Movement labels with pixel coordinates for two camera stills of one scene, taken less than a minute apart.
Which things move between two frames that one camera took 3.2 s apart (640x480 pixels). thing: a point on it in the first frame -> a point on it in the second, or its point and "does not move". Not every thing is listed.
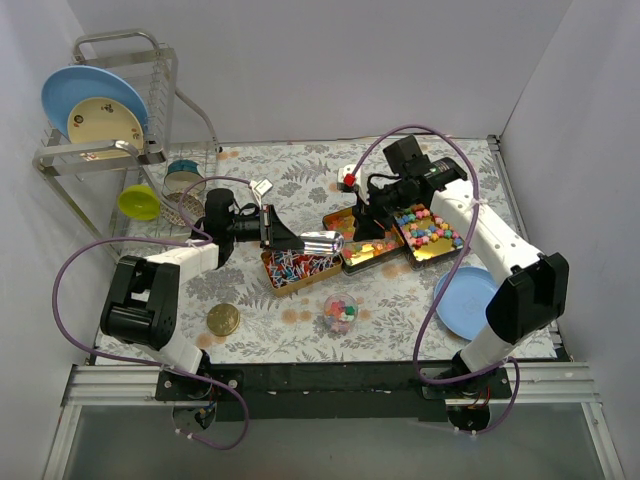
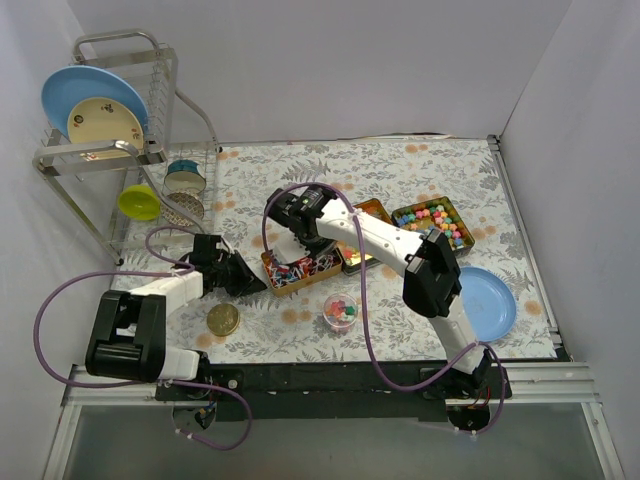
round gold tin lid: (223, 319) does not move
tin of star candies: (425, 237) does not move
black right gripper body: (364, 211) -> (304, 240)
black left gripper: (269, 226) -> (234, 273)
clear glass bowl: (340, 311) does not move
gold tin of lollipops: (287, 270) does not move
